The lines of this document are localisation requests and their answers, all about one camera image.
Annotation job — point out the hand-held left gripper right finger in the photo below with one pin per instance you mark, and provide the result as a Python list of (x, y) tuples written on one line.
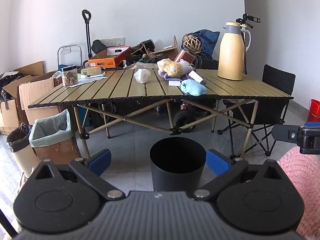
[(217, 162)]

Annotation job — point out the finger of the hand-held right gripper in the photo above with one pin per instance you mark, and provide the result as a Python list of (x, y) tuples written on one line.
[(312, 124), (282, 133)]

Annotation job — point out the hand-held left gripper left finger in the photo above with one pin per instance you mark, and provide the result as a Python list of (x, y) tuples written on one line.
[(100, 161)]

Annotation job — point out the black round trash bin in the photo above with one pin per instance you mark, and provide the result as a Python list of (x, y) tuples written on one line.
[(177, 160)]

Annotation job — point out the blue plush toy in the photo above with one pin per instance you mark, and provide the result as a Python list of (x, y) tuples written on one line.
[(192, 87)]

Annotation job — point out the small white box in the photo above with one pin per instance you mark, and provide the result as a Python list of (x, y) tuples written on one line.
[(195, 76)]

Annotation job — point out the white paper label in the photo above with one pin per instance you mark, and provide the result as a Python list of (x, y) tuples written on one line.
[(175, 83)]

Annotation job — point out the white plastic bag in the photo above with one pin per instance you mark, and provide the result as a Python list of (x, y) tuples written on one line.
[(56, 75), (142, 76)]

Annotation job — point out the lavender knit cloth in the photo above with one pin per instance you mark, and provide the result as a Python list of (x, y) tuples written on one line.
[(163, 76)]

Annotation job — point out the yellow and white plush toy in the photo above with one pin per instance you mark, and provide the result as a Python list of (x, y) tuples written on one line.
[(170, 67)]

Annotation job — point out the pink sponge box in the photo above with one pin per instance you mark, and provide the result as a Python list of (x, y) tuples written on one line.
[(186, 56)]

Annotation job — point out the red bucket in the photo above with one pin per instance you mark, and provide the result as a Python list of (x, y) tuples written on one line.
[(314, 111)]

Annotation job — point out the pink fluffy rug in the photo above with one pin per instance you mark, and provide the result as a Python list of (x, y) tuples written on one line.
[(300, 175)]

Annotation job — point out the cardboard box with liner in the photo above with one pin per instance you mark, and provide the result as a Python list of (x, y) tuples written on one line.
[(57, 152)]

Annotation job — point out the black wagon wheel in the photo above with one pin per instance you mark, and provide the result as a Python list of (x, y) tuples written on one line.
[(183, 122)]

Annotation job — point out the black folding chair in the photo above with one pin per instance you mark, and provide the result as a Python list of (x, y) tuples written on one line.
[(277, 80)]

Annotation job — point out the cardboard box green liner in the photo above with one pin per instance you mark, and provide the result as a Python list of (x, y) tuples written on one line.
[(42, 135)]

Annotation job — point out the beige bin with black bag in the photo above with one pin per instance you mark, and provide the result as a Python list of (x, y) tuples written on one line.
[(23, 155)]

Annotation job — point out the tan folding camping table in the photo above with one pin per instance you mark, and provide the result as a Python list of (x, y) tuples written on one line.
[(125, 87)]

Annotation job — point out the white paper sheet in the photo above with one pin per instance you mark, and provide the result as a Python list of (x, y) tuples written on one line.
[(87, 81)]

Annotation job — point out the grey flat tray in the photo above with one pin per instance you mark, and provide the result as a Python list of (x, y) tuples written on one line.
[(97, 75)]

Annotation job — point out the green tube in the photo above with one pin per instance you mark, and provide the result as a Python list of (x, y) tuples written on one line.
[(82, 76)]

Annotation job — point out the clear jar of snacks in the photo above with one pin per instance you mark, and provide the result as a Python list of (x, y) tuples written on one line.
[(69, 77)]

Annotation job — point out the beige carton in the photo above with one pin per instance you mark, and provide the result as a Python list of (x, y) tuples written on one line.
[(91, 70)]

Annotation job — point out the yellow thermos jug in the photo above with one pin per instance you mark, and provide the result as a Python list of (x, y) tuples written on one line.
[(231, 55)]

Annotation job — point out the blue box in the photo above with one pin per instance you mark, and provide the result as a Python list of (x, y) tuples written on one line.
[(66, 67)]

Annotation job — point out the orange cardboard box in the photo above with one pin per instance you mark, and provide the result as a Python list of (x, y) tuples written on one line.
[(105, 61)]

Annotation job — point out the white metal rack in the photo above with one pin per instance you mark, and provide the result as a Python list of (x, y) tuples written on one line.
[(80, 55)]

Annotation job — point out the dark cloth pile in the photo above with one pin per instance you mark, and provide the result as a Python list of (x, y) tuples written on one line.
[(142, 58)]

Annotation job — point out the white box with slot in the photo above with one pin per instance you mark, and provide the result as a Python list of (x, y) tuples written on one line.
[(117, 51)]

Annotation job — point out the large open cardboard box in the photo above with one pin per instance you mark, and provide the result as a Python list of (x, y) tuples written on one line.
[(32, 67)]

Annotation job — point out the dark blue bag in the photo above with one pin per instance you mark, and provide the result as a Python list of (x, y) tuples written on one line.
[(210, 40)]

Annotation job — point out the black cloth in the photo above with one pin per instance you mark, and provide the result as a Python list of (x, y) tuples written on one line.
[(10, 85)]

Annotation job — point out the wicker ball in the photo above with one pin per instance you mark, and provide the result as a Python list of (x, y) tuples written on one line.
[(191, 44)]

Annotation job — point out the open brown cardboard box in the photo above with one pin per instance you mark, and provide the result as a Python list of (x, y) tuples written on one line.
[(165, 52)]

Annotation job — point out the white wall socket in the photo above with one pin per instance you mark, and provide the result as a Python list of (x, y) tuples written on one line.
[(67, 50), (103, 41), (111, 42), (120, 41)]

